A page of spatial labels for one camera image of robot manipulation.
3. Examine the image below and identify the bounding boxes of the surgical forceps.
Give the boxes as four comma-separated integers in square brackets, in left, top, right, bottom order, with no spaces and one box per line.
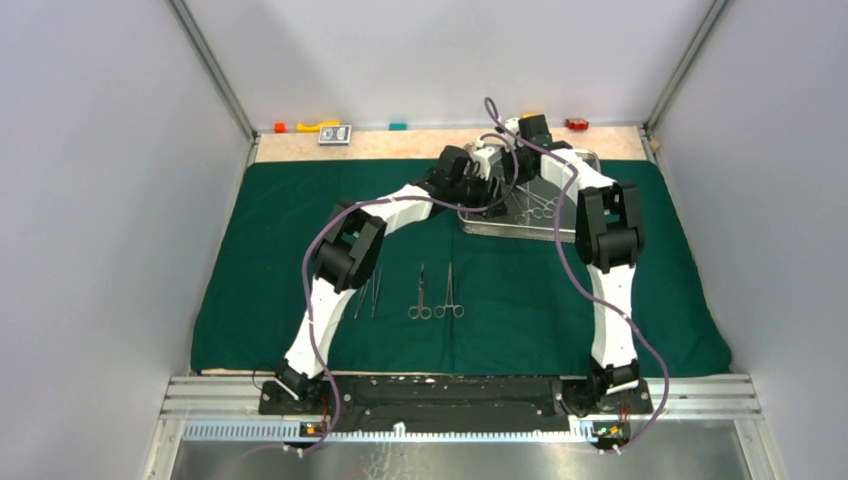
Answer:
[514,208,543,226]

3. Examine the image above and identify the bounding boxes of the aluminium frame rail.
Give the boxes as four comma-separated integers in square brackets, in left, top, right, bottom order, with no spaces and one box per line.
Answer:
[160,374,762,419]

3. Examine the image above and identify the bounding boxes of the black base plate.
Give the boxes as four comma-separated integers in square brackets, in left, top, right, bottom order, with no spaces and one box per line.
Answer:
[258,375,654,434]

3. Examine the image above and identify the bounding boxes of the yellow toy piece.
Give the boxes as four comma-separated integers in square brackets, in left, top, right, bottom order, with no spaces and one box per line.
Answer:
[296,120,340,133]

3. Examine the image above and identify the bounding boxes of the surgical scissors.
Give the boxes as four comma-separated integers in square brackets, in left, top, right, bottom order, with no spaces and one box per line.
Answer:
[407,264,433,320]

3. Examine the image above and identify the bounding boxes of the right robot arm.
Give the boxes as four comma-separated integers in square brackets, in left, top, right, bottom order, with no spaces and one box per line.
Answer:
[496,115,645,412]

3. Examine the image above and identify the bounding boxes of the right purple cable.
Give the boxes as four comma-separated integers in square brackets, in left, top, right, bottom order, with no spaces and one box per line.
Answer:
[482,97,671,456]

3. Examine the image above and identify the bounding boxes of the red toy block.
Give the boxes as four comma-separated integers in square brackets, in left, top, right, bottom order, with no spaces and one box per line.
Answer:
[564,117,590,131]

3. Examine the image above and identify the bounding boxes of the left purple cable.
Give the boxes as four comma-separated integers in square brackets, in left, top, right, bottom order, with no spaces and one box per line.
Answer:
[300,132,520,458]

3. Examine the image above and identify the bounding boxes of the metal mesh instrument tray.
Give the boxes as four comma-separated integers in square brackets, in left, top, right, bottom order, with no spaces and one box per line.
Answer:
[457,149,601,243]

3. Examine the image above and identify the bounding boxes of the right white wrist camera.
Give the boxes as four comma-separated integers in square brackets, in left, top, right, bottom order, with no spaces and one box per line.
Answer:
[501,117,521,138]

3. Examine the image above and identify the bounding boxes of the dark green surgical drape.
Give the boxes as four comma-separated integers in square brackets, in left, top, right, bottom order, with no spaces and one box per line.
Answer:
[190,159,732,377]

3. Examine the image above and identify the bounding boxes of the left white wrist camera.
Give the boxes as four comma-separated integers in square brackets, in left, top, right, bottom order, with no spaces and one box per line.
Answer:
[468,139,501,180]

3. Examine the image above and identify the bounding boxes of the purple cable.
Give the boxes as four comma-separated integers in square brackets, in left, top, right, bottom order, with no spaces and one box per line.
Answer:
[482,97,671,456]
[300,132,520,458]

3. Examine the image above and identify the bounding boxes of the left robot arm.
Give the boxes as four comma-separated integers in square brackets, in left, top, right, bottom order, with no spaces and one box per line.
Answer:
[275,146,515,414]

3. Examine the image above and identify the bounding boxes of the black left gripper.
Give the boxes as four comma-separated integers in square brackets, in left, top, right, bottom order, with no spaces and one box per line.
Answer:
[447,165,508,218]

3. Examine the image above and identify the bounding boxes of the ring-handled forceps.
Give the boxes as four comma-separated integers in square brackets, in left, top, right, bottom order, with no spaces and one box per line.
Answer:
[434,263,465,318]
[516,188,554,219]

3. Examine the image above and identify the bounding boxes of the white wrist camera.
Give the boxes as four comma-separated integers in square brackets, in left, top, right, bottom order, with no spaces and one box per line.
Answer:
[468,139,501,180]
[501,117,521,138]

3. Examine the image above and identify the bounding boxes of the playing card box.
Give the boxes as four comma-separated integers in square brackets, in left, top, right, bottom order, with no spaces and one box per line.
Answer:
[318,125,352,146]

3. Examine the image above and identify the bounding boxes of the steel tweezers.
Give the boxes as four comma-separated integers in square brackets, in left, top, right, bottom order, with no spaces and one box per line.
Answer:
[353,281,370,319]
[371,266,382,318]

